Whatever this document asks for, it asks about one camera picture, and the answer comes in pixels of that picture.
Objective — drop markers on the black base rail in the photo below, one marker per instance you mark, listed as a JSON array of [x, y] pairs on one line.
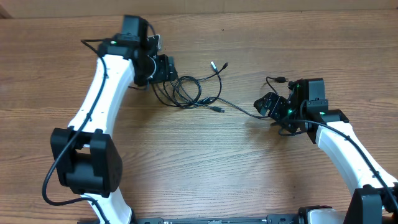
[[214, 220]]

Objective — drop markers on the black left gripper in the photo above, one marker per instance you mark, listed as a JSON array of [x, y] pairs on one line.
[[166, 69]]

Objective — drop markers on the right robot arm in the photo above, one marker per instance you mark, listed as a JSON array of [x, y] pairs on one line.
[[306, 110]]

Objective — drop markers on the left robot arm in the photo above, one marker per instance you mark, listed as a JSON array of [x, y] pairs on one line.
[[87, 165]]

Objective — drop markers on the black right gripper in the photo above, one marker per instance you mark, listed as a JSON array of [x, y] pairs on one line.
[[279, 102]]

